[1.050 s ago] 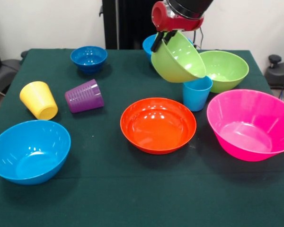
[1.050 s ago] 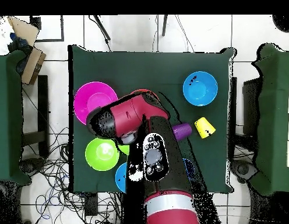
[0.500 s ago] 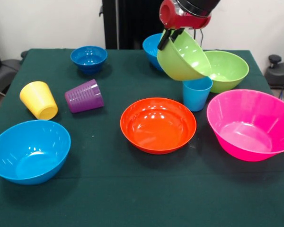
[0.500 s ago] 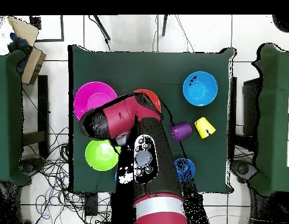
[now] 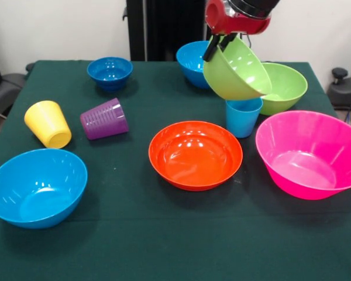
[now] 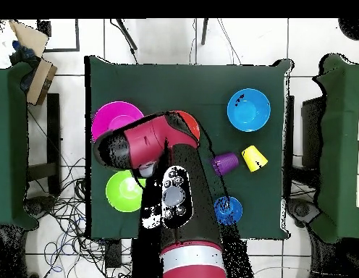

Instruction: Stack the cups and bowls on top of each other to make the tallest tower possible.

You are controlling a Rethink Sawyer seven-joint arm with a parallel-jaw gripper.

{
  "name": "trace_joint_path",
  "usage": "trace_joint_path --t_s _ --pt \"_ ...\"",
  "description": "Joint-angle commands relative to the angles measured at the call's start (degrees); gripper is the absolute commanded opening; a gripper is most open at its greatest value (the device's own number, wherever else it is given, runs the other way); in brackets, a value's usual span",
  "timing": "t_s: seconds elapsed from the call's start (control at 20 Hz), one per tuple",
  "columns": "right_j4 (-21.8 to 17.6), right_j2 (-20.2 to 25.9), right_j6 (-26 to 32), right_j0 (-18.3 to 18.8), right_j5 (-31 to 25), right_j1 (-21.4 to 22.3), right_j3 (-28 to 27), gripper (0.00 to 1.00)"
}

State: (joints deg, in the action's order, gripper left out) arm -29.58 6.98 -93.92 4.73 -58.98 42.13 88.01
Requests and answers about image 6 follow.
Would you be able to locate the orange bowl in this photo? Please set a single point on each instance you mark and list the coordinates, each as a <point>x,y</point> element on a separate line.
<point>192,124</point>

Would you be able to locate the purple cup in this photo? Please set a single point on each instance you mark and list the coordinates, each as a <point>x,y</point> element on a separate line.
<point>225,163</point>

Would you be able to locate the yellow cup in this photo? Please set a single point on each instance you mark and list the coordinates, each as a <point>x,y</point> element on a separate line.
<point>253,158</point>

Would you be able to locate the pink bowl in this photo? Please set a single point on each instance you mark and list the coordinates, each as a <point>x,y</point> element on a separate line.
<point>113,115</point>

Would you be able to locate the light blue bowl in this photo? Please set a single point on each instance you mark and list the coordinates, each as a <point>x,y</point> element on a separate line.
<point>249,110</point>

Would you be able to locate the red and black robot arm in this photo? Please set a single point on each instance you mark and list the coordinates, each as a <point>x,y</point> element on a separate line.
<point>150,139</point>

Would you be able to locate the green bowl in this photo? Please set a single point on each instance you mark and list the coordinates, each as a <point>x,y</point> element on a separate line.
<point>123,194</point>

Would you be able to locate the dark green table cloth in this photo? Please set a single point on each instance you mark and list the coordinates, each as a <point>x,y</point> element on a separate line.
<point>182,84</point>

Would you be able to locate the small dark blue bowl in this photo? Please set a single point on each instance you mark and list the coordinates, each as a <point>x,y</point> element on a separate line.
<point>233,210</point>

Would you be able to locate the black tripod leg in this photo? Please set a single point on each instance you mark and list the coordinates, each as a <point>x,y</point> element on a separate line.
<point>204,31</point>
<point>127,36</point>

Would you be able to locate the black metal stand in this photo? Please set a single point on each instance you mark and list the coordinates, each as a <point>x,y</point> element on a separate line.
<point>311,130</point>
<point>53,130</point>

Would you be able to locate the brown cardboard box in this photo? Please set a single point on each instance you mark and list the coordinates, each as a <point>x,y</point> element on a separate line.
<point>40,82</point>

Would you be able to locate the green cloth side table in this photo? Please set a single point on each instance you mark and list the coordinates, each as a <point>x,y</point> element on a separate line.
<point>10,144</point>
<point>341,130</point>

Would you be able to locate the brown cardboard sheet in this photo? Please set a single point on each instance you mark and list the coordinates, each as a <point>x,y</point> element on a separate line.
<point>30,37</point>

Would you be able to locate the black pedestal leg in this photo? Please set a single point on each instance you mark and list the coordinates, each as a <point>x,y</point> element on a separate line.
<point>302,211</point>
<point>40,206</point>

